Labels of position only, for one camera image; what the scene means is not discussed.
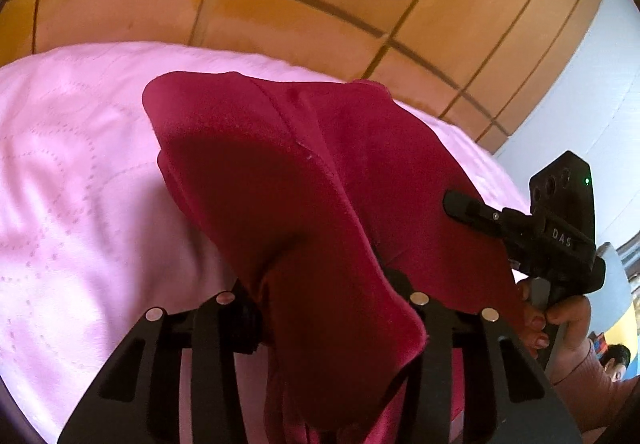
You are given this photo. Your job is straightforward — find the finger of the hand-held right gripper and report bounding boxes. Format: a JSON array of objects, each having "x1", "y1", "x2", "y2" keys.
[{"x1": 443, "y1": 190, "x2": 506, "y2": 236}]

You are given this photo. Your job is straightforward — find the grey rounded panel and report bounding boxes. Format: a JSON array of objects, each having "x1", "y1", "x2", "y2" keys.
[{"x1": 595, "y1": 241, "x2": 632, "y2": 327}]

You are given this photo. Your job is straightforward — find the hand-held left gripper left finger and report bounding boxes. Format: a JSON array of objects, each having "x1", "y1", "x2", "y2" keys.
[{"x1": 56, "y1": 281, "x2": 264, "y2": 444}]

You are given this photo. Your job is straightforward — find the pink quilted blanket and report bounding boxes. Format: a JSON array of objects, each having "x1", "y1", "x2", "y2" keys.
[{"x1": 0, "y1": 41, "x2": 532, "y2": 444}]

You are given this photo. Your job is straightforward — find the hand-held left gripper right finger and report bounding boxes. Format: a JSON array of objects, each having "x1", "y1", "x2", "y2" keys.
[{"x1": 385, "y1": 269, "x2": 584, "y2": 444}]

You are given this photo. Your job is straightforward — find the dark red cloth garment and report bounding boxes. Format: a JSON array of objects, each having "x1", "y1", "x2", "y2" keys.
[{"x1": 141, "y1": 70, "x2": 526, "y2": 444}]

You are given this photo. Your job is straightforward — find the person's right hand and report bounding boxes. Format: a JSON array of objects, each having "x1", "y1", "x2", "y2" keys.
[{"x1": 514, "y1": 278, "x2": 593, "y2": 370}]

